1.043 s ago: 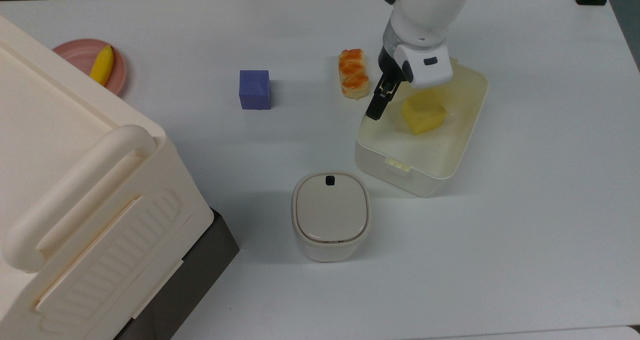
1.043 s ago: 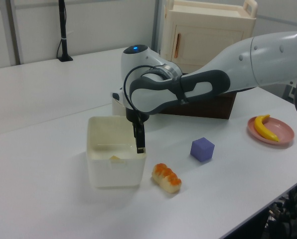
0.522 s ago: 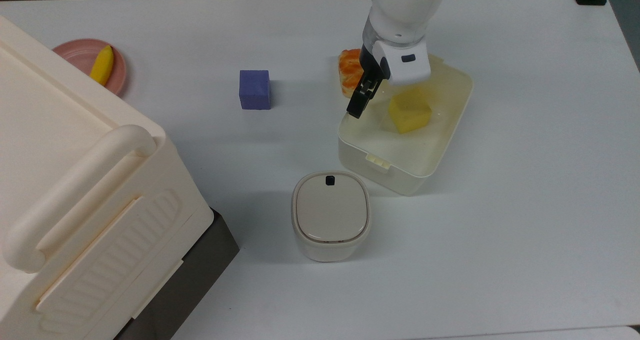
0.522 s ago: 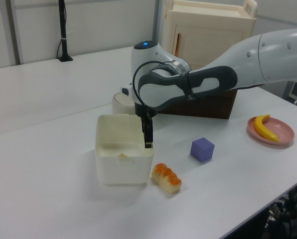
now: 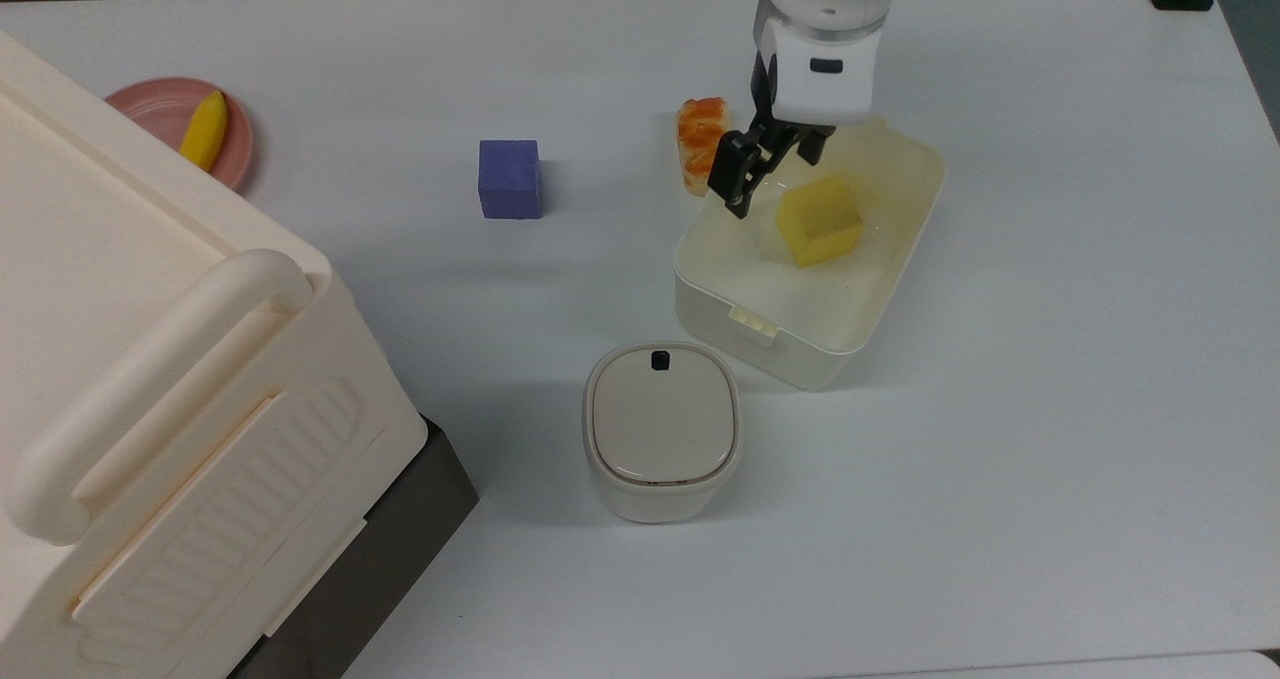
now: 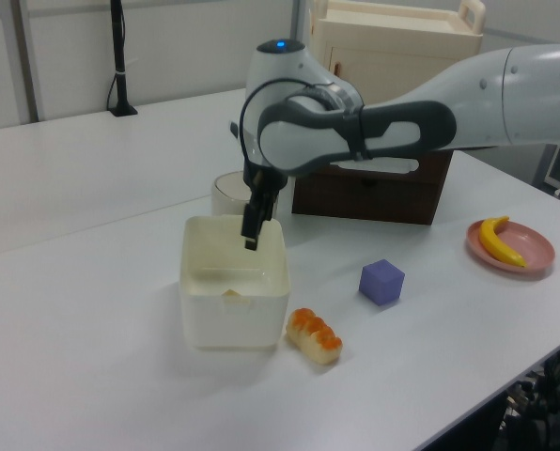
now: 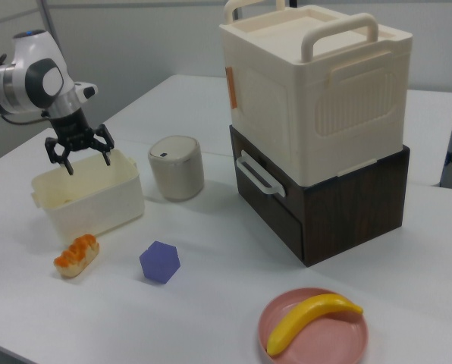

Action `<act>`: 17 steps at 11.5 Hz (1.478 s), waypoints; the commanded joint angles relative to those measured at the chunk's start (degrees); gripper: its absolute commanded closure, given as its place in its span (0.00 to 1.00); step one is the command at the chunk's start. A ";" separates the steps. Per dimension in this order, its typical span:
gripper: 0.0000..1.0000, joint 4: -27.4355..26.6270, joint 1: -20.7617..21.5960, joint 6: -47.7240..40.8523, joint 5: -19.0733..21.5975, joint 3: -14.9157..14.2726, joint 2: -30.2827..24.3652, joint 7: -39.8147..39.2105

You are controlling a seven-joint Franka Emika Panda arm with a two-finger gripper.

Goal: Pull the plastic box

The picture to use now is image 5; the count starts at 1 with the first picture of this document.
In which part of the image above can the purple cube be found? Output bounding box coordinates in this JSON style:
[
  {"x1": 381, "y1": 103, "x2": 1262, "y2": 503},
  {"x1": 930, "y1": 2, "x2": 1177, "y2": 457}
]
[{"x1": 477, "y1": 139, "x2": 544, "y2": 221}]

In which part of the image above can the toy bread with orange topping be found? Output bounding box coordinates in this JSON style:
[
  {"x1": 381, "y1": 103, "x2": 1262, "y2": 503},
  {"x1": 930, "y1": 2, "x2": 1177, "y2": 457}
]
[{"x1": 676, "y1": 97, "x2": 733, "y2": 198}]

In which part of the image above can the beige small lidded trash can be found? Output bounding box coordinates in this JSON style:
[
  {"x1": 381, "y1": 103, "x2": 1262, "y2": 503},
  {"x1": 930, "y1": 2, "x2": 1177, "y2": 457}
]
[{"x1": 583, "y1": 341, "x2": 743, "y2": 525}]

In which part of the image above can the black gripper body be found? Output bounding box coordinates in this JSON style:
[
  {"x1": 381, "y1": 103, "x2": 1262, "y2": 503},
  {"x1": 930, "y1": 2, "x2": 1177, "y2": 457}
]
[{"x1": 750, "y1": 54, "x2": 833, "y2": 152}]

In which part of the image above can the pink plate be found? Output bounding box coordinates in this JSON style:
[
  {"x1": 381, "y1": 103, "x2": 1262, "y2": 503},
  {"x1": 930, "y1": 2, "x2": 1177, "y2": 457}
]
[{"x1": 104, "y1": 77, "x2": 255, "y2": 193}]

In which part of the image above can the yellow cube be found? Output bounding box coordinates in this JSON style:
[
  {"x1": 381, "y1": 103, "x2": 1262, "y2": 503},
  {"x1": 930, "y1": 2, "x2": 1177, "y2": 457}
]
[{"x1": 775, "y1": 176, "x2": 865, "y2": 269}]

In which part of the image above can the yellow toy banana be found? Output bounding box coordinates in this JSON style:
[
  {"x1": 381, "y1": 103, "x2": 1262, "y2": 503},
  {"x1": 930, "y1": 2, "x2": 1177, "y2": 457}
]
[{"x1": 179, "y1": 90, "x2": 229, "y2": 173}]

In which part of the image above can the dark wood drawer cabinet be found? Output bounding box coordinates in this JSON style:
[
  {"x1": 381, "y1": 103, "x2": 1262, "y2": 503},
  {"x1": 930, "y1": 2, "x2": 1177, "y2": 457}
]
[{"x1": 228, "y1": 417, "x2": 480, "y2": 679}]

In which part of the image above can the cream plastic box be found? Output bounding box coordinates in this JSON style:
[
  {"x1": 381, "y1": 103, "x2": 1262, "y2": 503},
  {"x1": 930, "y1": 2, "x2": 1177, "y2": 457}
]
[{"x1": 672, "y1": 117, "x2": 947, "y2": 393}]

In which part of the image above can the large cream storage box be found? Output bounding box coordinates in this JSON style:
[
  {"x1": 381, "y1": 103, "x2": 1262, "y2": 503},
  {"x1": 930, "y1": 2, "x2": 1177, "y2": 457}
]
[{"x1": 0, "y1": 31, "x2": 430, "y2": 679}]

